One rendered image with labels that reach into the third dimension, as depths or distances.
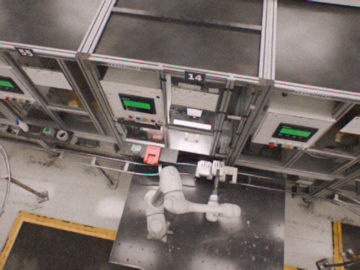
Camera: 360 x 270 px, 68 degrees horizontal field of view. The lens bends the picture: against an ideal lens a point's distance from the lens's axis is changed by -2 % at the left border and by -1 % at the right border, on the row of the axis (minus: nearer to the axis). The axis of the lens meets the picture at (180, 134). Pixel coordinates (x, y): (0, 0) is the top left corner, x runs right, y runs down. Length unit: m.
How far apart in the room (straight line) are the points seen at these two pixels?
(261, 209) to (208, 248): 0.61
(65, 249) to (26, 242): 0.46
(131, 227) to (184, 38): 1.71
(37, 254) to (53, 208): 0.52
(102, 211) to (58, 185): 0.66
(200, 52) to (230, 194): 1.48
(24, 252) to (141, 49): 2.72
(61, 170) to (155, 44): 2.43
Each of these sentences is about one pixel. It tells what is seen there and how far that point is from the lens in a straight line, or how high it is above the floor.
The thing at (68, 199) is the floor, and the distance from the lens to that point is 3.59.
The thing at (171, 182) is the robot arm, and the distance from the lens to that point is 1.82.
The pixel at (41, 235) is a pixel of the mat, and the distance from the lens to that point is 3.61.
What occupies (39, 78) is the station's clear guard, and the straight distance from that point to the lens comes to 2.19.
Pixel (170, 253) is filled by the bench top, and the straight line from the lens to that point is 2.57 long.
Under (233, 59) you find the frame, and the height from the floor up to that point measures 2.01.
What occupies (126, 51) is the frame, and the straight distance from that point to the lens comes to 1.75.
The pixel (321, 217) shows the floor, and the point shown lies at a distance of 3.68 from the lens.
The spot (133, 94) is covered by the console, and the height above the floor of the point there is 1.73.
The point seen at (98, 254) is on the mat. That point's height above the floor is 0.01.
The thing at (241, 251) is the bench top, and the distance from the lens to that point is 2.62.
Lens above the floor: 3.24
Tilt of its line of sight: 63 degrees down
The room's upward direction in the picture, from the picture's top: straight up
